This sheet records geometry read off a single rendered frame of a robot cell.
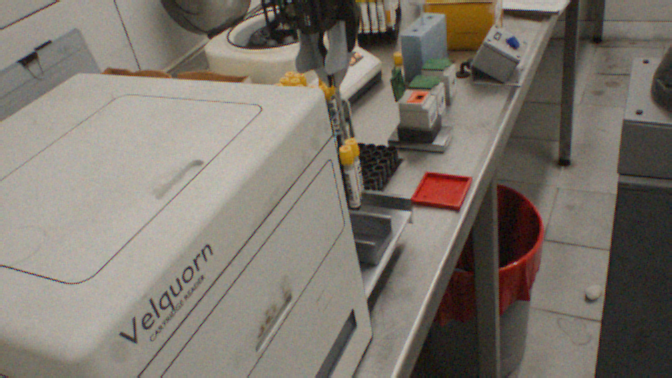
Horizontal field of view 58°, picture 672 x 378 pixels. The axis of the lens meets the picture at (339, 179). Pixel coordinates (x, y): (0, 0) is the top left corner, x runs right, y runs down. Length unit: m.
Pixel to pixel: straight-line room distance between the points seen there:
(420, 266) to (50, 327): 0.49
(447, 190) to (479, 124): 0.18
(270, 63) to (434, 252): 0.46
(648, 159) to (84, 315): 0.71
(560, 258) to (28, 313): 1.81
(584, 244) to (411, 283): 1.42
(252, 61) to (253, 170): 0.67
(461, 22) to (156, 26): 0.59
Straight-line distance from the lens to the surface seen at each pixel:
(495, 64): 1.09
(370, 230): 0.73
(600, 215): 2.22
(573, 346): 1.81
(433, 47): 1.13
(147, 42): 1.26
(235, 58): 1.10
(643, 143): 0.86
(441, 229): 0.79
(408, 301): 0.70
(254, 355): 0.46
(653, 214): 0.91
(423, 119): 0.92
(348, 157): 0.76
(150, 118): 0.51
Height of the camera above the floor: 1.38
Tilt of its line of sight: 34 degrees down
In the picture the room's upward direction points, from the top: 11 degrees counter-clockwise
